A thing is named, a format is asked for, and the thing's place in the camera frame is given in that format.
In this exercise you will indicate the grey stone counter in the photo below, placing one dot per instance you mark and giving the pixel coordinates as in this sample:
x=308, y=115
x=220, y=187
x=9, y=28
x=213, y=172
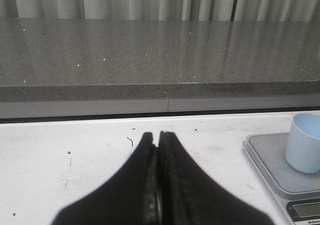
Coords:
x=69, y=69

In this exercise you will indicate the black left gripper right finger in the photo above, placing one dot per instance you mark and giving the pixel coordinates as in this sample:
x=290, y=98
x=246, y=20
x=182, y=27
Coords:
x=188, y=196

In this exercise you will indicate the silver digital kitchen scale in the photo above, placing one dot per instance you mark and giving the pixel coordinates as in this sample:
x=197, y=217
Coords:
x=297, y=193

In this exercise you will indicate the grey pleated curtain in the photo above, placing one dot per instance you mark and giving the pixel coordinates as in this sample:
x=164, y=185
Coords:
x=165, y=10

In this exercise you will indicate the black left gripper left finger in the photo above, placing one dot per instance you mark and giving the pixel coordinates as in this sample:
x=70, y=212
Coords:
x=129, y=197

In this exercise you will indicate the light blue plastic cup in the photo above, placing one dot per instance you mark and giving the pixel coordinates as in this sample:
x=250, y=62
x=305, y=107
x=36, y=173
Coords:
x=303, y=145

